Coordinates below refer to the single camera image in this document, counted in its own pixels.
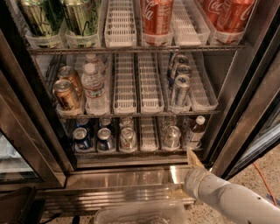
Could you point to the silver slim can middle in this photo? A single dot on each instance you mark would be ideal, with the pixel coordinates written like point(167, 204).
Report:
point(177, 70)

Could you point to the white empty tray middle left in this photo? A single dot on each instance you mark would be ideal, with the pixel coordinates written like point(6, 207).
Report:
point(125, 97)

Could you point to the red coca-cola can centre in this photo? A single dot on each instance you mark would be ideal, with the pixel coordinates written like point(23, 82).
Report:
point(156, 16)

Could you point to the red coca-cola can right front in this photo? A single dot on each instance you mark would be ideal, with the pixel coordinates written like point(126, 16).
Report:
point(233, 15)

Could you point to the silver slim can front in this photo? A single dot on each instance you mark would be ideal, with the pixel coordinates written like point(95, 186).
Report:
point(180, 90)

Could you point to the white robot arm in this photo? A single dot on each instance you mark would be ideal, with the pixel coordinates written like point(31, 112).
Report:
point(236, 202)

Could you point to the silver soda can centre front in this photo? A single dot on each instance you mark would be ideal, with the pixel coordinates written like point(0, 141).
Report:
point(128, 141)

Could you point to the clear plastic bin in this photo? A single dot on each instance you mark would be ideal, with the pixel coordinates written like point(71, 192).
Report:
point(152, 212)

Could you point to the silver soda can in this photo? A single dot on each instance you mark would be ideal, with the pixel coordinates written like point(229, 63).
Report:
point(126, 122)
point(128, 141)

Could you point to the clear water bottle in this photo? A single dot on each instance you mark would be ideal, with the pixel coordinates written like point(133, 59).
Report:
point(94, 59)
point(93, 83)

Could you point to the green tall can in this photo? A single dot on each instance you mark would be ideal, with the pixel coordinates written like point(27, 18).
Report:
point(44, 17)
point(81, 16)

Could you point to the blue pepsi can rear right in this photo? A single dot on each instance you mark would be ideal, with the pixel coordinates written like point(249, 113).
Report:
point(106, 122)

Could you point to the blue pepsi can rear left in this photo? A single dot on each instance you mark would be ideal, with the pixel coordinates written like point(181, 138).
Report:
point(86, 124)

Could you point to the white empty tray top right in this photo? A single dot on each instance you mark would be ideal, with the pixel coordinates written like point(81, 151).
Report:
point(188, 25)

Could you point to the silver green 7up can rear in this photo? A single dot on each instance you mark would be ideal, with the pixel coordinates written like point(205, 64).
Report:
point(167, 121)

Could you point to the steel fridge bottom grille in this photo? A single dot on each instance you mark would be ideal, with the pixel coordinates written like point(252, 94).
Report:
point(87, 192)

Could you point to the clear water bottle front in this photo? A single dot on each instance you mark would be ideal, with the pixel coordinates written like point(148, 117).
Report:
point(93, 83)

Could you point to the red coca-cola can right rear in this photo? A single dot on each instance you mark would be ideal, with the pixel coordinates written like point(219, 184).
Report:
point(212, 8)

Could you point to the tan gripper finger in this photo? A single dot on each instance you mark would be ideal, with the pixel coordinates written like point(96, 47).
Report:
point(193, 159)

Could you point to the white empty tray middle far right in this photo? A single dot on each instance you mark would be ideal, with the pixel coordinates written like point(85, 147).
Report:
point(202, 95)

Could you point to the green tall can right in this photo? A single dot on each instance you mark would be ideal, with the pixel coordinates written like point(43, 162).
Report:
point(81, 16)

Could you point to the brown tea bottle white cap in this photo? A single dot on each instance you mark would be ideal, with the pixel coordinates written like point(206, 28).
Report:
point(194, 132)

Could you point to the white empty tray bottom shelf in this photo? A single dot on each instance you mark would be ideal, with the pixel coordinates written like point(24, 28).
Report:
point(148, 135)

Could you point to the glass fridge door left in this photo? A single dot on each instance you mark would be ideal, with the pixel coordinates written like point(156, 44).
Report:
point(19, 129)

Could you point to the green tall can left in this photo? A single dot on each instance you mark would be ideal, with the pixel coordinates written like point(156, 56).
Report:
point(44, 17)

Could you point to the blue silver slim can rear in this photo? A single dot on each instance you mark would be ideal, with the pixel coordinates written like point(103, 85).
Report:
point(175, 58)

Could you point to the silver soda can centre rear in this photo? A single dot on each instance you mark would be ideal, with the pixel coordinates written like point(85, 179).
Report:
point(126, 122)

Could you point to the silver green 7up can front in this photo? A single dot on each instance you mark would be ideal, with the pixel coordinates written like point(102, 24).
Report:
point(171, 139)

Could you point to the gold brown can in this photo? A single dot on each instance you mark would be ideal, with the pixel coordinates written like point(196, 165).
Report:
point(71, 74)
point(66, 95)

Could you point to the white empty tray top shelf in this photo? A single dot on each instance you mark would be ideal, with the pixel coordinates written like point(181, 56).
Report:
point(120, 28)

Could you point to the clear water bottle rear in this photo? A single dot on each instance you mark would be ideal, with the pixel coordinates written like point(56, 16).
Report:
point(94, 59)

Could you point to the white empty tray shelf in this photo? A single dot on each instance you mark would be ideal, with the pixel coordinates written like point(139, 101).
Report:
point(148, 135)
point(120, 28)

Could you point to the gold brown can front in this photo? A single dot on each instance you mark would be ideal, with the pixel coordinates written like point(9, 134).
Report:
point(66, 95)

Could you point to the steel fridge door right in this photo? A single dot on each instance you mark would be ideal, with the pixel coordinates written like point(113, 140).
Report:
point(246, 81)

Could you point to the blue pepsi can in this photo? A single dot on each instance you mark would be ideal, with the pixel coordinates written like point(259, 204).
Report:
point(82, 139)
point(106, 122)
point(105, 140)
point(86, 124)

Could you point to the blue pepsi can front right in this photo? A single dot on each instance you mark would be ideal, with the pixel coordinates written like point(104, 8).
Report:
point(105, 140)

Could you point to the gold brown can rear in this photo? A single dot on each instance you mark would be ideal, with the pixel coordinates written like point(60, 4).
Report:
point(71, 74)

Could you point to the silver green 7up can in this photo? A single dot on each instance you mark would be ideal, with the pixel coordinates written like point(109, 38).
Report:
point(167, 121)
point(171, 139)

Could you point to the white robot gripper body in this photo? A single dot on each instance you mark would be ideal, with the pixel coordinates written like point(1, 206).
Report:
point(194, 181)

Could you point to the red coca-cola can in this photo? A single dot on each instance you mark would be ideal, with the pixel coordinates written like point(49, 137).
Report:
point(233, 15)
point(156, 16)
point(212, 8)

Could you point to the blue pepsi can front left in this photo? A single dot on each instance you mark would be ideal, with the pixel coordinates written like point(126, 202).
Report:
point(82, 139)

